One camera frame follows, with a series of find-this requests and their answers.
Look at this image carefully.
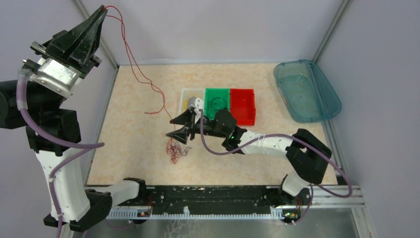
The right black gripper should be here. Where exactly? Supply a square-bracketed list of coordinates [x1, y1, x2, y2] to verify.
[166, 109, 227, 145]

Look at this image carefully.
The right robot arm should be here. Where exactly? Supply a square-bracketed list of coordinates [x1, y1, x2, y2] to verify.
[166, 109, 332, 204]

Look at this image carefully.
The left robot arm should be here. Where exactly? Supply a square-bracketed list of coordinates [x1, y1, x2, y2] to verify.
[0, 5, 149, 233]

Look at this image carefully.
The white plastic bin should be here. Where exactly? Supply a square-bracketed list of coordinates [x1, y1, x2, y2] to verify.
[179, 88, 206, 114]

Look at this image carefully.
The green plastic bin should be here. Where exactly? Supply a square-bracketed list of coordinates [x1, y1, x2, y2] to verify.
[204, 88, 230, 119]

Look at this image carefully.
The red plastic bin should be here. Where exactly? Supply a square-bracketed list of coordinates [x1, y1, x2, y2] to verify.
[230, 88, 256, 126]

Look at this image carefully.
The teal transparent tub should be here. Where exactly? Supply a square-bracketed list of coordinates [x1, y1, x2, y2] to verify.
[273, 59, 342, 123]

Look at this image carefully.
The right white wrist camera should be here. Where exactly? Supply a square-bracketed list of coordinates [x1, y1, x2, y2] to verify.
[187, 96, 204, 123]

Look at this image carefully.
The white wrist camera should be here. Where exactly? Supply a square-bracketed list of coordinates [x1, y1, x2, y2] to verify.
[187, 96, 204, 123]
[16, 58, 82, 100]

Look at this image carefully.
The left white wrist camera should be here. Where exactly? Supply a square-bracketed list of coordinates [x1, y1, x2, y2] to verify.
[16, 58, 82, 100]

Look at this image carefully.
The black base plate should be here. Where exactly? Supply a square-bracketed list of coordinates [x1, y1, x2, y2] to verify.
[119, 184, 313, 218]

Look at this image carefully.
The white toothed cable duct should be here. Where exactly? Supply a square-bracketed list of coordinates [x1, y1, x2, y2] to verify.
[106, 207, 285, 221]

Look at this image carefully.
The aluminium frame rail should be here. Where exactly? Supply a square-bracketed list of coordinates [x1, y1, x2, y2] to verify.
[83, 184, 365, 211]

